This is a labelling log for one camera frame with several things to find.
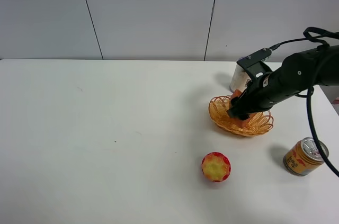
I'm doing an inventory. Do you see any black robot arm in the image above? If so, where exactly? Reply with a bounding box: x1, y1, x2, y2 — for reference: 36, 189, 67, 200
227, 46, 338, 120

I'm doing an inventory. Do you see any woven orange wicker basket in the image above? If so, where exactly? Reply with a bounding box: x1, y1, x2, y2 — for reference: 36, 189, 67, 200
208, 95, 274, 137

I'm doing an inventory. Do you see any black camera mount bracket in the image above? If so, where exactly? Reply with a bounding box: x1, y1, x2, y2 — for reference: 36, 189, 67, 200
237, 48, 272, 81

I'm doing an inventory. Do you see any black cable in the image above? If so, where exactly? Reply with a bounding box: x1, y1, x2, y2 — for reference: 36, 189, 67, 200
269, 26, 339, 178

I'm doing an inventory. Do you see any orange waffle bread slice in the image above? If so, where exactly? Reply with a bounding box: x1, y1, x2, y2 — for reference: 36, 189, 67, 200
229, 89, 256, 128

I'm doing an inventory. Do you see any red yellow apple toy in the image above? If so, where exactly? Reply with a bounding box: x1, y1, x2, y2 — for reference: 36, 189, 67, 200
201, 152, 231, 183

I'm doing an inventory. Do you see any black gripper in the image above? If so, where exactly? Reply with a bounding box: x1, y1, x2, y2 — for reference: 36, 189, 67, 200
227, 71, 297, 121

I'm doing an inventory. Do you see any gold energy drink can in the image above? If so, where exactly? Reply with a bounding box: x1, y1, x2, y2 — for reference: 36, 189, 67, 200
283, 137, 325, 176

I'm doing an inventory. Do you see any purple-lidded cylindrical canister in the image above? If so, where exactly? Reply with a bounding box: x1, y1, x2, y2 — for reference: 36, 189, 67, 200
229, 64, 251, 92

